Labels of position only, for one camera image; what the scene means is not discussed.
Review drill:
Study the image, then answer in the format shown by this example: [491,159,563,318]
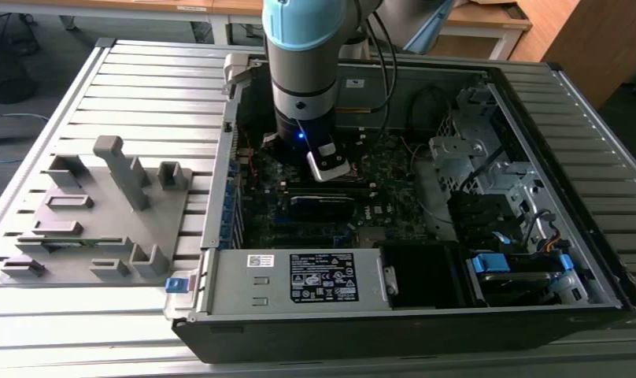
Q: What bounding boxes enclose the black graphics card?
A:
[288,194,354,222]

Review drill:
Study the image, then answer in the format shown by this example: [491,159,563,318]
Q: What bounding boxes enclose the green motherboard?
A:
[232,129,459,251]

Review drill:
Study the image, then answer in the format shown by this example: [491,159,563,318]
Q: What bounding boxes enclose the grey chipset heat sink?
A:
[357,227,388,248]

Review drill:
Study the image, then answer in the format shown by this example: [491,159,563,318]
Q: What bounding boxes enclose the metal drive cage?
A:
[427,84,595,306]

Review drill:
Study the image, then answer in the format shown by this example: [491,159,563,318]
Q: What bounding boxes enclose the grey parts rack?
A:
[0,135,194,285]

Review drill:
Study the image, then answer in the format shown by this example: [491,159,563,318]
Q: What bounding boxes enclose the silver power supply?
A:
[205,247,392,315]

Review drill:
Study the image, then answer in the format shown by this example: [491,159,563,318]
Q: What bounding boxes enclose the blue disk carrier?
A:
[467,253,576,306]

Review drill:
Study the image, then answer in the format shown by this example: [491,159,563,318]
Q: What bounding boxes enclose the green RAM stick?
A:
[40,237,102,250]

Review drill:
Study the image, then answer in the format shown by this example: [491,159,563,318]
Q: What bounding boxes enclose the black waste bin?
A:
[0,74,40,106]

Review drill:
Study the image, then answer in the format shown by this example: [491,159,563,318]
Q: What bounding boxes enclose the black PC case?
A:
[162,53,636,365]

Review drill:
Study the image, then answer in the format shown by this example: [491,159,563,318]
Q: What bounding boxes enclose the wooden cabinet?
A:
[509,0,636,113]

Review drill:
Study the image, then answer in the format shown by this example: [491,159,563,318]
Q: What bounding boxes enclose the thin red wire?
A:
[238,148,260,177]

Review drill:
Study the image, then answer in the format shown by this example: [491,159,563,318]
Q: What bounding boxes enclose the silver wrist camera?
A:
[304,142,353,183]

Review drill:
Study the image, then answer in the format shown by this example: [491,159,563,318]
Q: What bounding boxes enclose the black case cable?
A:
[407,84,455,139]

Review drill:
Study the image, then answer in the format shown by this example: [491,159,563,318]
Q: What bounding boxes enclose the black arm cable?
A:
[369,7,399,137]

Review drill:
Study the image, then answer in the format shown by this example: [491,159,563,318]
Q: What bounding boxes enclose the black plastic air duct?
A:
[378,240,471,311]

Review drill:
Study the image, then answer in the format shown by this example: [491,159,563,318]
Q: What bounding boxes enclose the wooden desk white frame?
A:
[212,0,533,61]
[0,0,217,32]

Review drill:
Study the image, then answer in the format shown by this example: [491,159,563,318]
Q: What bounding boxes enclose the blue floor cable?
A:
[0,112,50,165]

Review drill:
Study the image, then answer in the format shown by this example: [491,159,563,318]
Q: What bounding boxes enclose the multicolour power cable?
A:
[535,230,567,255]

